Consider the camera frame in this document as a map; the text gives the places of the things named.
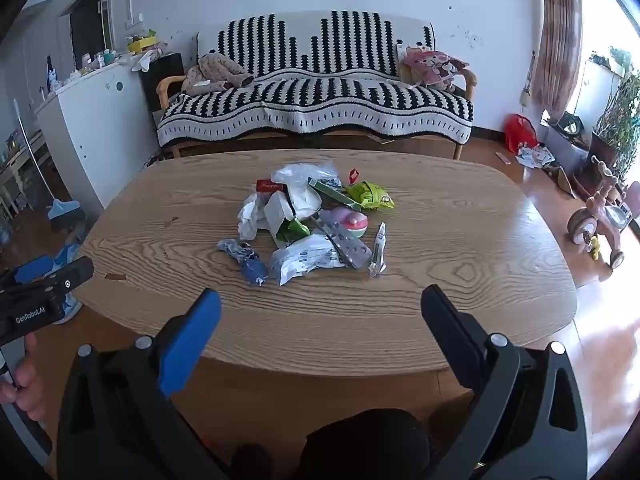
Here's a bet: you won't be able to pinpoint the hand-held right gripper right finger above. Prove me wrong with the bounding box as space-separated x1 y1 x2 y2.
421 284 589 480

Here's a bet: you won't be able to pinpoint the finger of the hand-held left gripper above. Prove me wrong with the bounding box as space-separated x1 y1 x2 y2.
0 255 55 288
44 256 96 295

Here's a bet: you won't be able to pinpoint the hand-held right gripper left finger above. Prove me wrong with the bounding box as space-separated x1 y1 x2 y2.
57 287 236 480

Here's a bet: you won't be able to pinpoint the green bowl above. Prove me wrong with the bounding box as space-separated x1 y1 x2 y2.
272 217 312 249

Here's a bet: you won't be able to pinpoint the light green snack packet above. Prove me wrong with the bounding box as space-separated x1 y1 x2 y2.
345 180 396 211

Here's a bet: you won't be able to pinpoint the clear plastic bag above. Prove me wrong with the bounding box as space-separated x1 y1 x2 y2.
271 161 342 187

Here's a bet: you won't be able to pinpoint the person's left hand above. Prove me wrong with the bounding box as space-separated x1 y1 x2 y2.
0 334 48 423

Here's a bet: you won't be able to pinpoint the blue broom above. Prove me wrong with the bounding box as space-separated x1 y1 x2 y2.
12 100 82 222

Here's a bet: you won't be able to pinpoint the blue wrapper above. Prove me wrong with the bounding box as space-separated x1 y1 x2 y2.
217 238 269 287

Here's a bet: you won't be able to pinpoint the white desk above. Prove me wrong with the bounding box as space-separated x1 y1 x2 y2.
0 130 52 217

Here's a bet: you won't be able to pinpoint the narrow white sachet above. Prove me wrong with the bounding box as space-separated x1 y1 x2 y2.
368 222 389 279

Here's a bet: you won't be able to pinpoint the white blue printed packet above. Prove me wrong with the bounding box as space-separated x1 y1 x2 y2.
270 234 347 287

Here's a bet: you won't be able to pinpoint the silver pill blister pack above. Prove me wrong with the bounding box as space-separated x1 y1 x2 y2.
312 215 374 270

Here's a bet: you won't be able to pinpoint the crumpled white tissue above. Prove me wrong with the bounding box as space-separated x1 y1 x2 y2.
237 192 293 241

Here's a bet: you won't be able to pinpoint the white cabinet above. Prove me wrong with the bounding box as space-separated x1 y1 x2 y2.
35 57 162 211

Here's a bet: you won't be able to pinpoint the pink round container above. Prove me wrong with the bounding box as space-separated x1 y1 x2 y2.
330 205 370 239

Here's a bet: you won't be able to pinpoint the long green box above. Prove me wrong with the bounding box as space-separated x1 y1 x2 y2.
307 177 364 212

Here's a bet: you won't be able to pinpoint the pink tricycle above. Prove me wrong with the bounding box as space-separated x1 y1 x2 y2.
567 155 634 269

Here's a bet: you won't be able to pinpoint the scattered papers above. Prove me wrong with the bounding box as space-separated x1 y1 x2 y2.
515 142 557 169

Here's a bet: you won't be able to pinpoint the wooden sofa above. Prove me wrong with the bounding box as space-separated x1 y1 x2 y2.
156 69 478 161

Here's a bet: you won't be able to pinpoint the red plastic bag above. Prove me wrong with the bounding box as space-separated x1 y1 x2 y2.
504 114 539 155

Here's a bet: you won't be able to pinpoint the black cabinet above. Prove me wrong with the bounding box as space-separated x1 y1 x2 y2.
139 52 186 113

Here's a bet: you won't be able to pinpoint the black round pot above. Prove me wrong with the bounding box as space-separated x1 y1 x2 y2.
557 112 584 137

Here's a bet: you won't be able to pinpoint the beige stuffed toy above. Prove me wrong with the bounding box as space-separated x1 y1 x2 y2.
181 52 255 97

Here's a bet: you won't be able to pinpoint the pink printed pillow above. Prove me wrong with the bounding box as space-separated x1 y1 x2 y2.
400 44 470 92

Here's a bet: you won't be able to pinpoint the black white striped sofa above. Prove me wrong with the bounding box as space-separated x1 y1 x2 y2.
157 10 474 147

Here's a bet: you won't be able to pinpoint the green potted plants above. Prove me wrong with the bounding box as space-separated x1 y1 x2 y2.
594 47 640 182

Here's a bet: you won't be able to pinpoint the brown patterned curtain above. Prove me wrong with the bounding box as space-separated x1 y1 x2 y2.
530 0 584 112

